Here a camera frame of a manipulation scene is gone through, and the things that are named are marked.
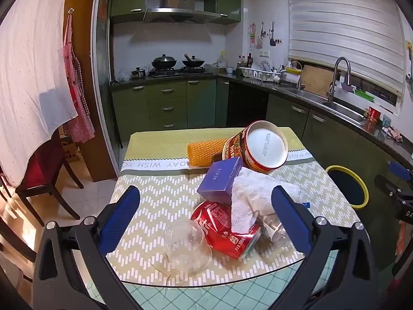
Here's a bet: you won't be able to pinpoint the steel faucet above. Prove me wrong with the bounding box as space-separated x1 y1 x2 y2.
326 57 352 102

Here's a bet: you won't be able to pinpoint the wooden cutting board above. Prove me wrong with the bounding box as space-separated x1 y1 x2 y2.
300 65 336 97

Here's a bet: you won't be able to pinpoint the white window blind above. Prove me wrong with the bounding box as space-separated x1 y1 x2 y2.
285 0 405 97

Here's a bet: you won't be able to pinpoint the red checkered apron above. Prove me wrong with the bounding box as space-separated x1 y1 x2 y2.
62 14 96 144

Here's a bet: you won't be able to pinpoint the hanging kitchen utensils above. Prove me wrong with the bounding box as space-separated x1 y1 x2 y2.
248 21 283 49

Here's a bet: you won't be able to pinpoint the black wok with lid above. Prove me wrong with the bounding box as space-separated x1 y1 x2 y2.
152 54 178 70

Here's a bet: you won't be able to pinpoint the yellow rimmed waste bin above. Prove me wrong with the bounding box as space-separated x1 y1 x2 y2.
324 165 369 209

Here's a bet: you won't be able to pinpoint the purple cardboard box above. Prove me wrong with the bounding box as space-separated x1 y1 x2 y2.
197 157 243 205

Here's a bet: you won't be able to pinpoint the dark wooden chair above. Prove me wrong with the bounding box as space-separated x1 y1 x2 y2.
14 129 84 227

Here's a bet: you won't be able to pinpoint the printed cardboard box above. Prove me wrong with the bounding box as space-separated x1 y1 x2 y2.
61 136 81 164

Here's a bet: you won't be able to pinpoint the white paper towel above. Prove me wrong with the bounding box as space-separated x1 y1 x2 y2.
230 168 302 235

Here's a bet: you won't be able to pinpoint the yellow basket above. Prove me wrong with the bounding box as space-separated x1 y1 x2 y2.
285 61 304 75

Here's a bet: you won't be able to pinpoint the black built-in appliance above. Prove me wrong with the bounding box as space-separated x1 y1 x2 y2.
227 82 268 128

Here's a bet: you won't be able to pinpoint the green sink cabinet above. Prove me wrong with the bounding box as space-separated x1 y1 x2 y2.
265 94 413 265

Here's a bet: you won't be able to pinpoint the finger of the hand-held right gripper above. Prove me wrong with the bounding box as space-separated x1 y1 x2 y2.
374 160 413 201

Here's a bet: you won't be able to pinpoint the steel range hood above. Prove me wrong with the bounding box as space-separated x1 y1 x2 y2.
144 6 221 25

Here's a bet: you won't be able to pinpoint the hanging steel ladle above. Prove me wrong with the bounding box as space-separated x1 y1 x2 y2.
405 40 413 97

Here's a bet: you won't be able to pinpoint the green zigzag patterned tablecloth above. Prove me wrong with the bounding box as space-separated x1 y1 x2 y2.
69 126 363 288

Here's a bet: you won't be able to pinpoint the crushed red soda can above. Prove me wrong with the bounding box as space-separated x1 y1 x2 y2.
190 201 261 260

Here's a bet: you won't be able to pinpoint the black countertop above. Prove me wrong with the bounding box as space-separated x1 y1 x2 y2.
110 71 413 165

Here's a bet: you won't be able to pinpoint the black open wok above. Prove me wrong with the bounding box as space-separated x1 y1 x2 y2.
181 54 205 68

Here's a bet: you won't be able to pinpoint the white dish rack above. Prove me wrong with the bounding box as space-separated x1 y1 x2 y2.
239 61 286 83

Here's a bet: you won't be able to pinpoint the clear plastic water bottle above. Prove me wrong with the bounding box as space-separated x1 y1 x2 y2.
256 200 310 247

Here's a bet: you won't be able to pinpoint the orange foam net sleeve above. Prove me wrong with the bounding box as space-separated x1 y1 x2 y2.
187 138 231 168

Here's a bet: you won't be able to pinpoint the steel sink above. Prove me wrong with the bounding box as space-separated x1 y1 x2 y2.
281 87 367 123

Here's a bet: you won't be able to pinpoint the clear glass cup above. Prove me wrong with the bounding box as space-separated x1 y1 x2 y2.
164 221 212 276

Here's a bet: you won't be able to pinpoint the green drawer cabinet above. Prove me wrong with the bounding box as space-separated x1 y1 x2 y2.
110 77 230 143

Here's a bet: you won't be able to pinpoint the gas stove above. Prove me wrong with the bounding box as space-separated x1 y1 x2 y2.
148 66 207 78

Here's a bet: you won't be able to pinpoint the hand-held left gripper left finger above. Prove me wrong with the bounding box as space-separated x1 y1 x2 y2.
32 185 144 310

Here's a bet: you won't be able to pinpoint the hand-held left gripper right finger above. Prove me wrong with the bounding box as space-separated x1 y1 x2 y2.
268 185 378 310

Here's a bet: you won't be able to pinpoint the small snack packets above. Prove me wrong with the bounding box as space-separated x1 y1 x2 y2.
382 126 404 143

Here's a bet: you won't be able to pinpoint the hanging white cloth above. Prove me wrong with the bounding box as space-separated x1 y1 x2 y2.
0 0 81 188

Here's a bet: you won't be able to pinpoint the brown wooden door frame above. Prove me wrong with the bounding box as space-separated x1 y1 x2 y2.
65 0 118 183

